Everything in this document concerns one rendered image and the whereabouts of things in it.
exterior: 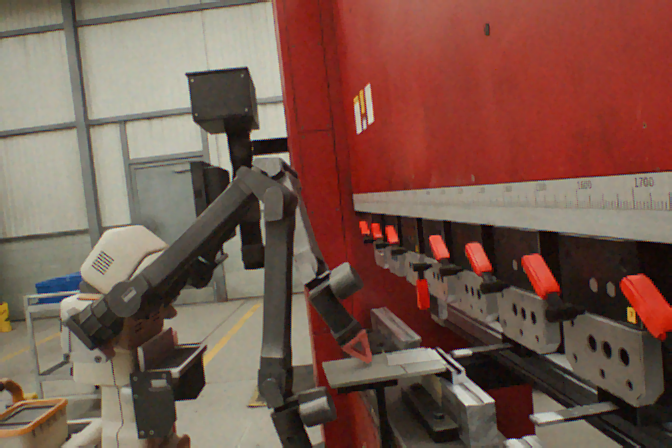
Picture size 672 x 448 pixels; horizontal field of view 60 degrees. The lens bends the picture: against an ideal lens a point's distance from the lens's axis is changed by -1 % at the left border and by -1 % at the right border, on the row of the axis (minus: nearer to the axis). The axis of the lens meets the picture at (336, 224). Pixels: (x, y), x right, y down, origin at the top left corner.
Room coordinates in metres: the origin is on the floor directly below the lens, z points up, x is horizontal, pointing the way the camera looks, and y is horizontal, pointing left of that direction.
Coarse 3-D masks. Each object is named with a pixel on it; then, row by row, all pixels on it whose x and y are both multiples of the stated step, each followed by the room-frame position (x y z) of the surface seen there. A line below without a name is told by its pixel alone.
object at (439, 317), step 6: (432, 300) 1.38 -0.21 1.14; (438, 300) 1.34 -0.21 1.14; (432, 306) 1.39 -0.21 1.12; (438, 306) 1.34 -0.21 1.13; (444, 306) 1.34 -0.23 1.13; (432, 312) 1.39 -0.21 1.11; (438, 312) 1.34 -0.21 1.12; (444, 312) 1.34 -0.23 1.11; (432, 318) 1.43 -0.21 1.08; (438, 318) 1.38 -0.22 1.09; (444, 318) 1.34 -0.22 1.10; (444, 324) 1.34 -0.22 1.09
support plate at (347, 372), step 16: (400, 352) 1.46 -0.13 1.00; (336, 368) 1.38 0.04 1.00; (352, 368) 1.37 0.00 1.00; (368, 368) 1.35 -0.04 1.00; (384, 368) 1.34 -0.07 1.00; (400, 368) 1.33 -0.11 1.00; (416, 368) 1.31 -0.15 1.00; (432, 368) 1.30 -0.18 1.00; (336, 384) 1.27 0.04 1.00; (352, 384) 1.27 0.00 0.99
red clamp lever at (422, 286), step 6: (414, 264) 1.22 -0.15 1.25; (420, 264) 1.22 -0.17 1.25; (426, 264) 1.22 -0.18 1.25; (414, 270) 1.22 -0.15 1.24; (420, 270) 1.22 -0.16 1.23; (426, 270) 1.22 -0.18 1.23; (420, 276) 1.22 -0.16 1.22; (420, 282) 1.22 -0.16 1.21; (426, 282) 1.22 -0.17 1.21; (420, 288) 1.22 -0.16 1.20; (426, 288) 1.22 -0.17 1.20; (420, 294) 1.22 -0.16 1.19; (426, 294) 1.22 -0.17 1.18; (420, 300) 1.22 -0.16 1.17; (426, 300) 1.22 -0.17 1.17; (420, 306) 1.22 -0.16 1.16; (426, 306) 1.22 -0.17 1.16
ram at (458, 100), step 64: (384, 0) 1.42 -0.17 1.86; (448, 0) 0.98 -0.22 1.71; (512, 0) 0.75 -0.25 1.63; (576, 0) 0.61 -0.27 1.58; (640, 0) 0.51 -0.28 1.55; (384, 64) 1.49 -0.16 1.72; (448, 64) 1.02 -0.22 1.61; (512, 64) 0.77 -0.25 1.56; (576, 64) 0.62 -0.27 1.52; (640, 64) 0.52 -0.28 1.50; (384, 128) 1.57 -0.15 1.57; (448, 128) 1.05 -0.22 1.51; (512, 128) 0.79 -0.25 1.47; (576, 128) 0.63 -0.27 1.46; (640, 128) 0.52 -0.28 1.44
